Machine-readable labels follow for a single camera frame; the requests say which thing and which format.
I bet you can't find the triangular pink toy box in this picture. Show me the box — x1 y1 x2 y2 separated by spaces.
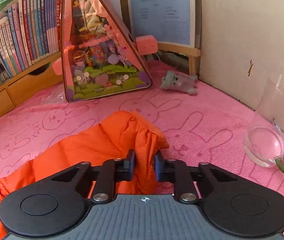
60 0 152 102

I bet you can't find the orange puffer jacket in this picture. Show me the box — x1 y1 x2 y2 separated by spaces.
0 111 169 239

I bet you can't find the clear glass bowl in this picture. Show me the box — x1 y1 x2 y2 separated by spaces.
244 126 284 167

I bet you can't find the wooden desk drawer shelf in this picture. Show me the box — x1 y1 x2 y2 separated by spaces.
0 52 63 117

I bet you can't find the grey plush toy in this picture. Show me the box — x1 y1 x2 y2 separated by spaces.
160 70 198 95

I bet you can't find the pink bunny towel mat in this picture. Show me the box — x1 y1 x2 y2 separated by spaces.
0 60 284 240

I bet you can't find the blue printed paper sheet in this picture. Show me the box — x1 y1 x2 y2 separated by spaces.
128 0 196 47

